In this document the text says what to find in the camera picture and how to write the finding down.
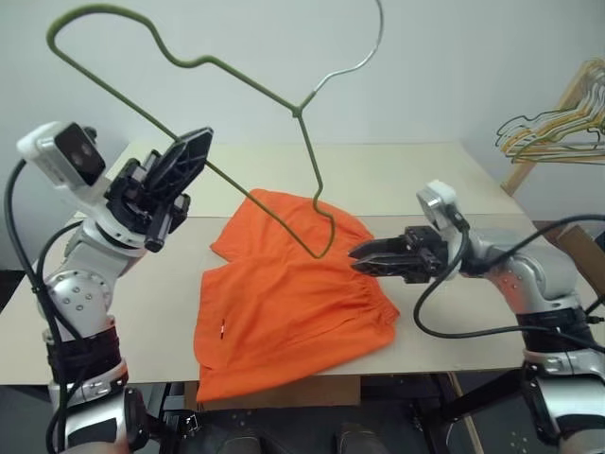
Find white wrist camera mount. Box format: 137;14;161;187
16;120;113;223
415;179;470;234

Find black metal table frame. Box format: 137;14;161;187
141;372;527;454

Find orange shorts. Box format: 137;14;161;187
193;187;402;404

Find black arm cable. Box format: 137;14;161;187
4;158;92;454
412;213;605;356

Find hangers on wooden rack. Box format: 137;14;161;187
499;59;605;196

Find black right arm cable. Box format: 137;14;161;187
412;213;605;356

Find brown cardboard sheet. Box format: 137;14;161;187
182;375;363;413

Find dark rounded shape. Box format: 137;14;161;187
336;421;380;454
220;431;264;454

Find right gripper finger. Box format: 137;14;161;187
350;256;412;282
348;235;409;261

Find dark green wire hanger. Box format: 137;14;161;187
493;112;605;158

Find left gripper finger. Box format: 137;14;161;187
150;126;215;210
145;190;192;253

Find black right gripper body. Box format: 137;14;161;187
401;225;448;286

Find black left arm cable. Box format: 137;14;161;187
4;158;92;454

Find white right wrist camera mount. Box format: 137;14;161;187
415;179;470;234

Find yellow wire hanger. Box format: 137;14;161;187
501;60;605;165

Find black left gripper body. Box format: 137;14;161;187
104;149;165;250

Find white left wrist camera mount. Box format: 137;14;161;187
16;120;113;223

